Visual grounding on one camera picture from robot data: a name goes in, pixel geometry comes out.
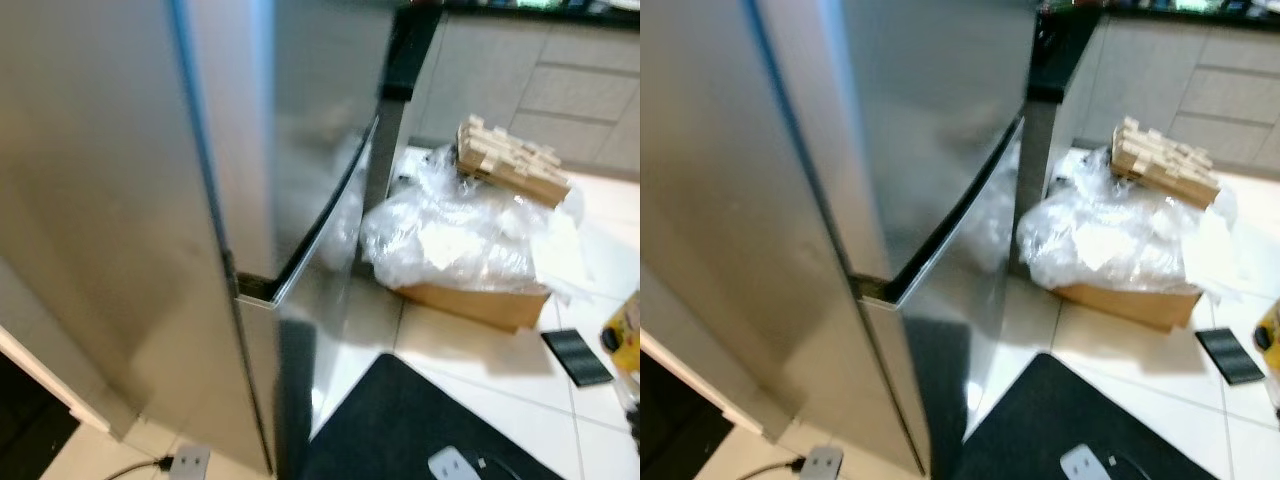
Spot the dark steel fridge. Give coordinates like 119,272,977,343
0,0,446,479
640,0,1101,479

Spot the black flat device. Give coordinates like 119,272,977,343
1195,327,1267,386
541,328,614,388

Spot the black carpet floor mat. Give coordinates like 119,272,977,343
950,352,1221,480
300,352,566,480

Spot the black kitchen countertop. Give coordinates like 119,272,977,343
395,0,641,29
1035,0,1280,26

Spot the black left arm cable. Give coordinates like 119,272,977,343
738,457,806,480
100,455,173,480

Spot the yellow plastic container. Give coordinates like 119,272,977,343
1252,300,1280,381
600,292,641,376

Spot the large brown cardboard box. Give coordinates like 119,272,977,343
1055,282,1204,333
395,280,553,333

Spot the clear bubble wrap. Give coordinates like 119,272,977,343
330,145,586,296
985,145,1241,293

